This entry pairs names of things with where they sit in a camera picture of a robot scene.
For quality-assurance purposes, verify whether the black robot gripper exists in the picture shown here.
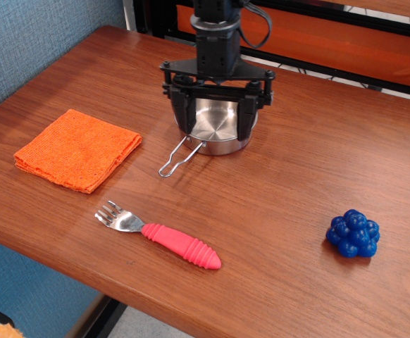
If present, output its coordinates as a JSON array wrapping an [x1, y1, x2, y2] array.
[[160, 24, 275, 141]]

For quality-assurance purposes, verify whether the blue bumpy toy ball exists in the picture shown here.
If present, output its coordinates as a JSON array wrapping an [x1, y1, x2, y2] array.
[[325, 209, 380, 258]]

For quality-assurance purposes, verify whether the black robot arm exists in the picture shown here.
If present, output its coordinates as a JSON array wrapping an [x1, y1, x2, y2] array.
[[160, 1, 275, 141]]

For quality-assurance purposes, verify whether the orange object at corner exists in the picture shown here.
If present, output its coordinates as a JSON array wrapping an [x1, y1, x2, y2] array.
[[0, 324, 24, 338]]

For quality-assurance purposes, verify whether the small steel pan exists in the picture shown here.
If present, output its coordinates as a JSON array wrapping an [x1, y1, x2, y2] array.
[[159, 99, 249, 178]]

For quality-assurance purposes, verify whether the orange folded cloth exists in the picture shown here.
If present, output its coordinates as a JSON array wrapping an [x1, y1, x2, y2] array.
[[14, 109, 142, 194]]

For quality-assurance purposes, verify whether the black table leg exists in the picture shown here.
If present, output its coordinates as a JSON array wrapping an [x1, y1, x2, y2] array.
[[66, 294, 127, 338]]

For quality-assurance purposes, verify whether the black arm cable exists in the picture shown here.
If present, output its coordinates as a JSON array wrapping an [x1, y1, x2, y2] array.
[[238, 0, 273, 49]]

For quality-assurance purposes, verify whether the fork with pink handle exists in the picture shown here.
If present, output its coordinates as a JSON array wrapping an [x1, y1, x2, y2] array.
[[94, 201, 222, 270]]

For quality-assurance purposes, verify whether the orange panel black frame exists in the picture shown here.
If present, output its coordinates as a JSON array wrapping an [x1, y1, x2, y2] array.
[[133, 1, 410, 94]]

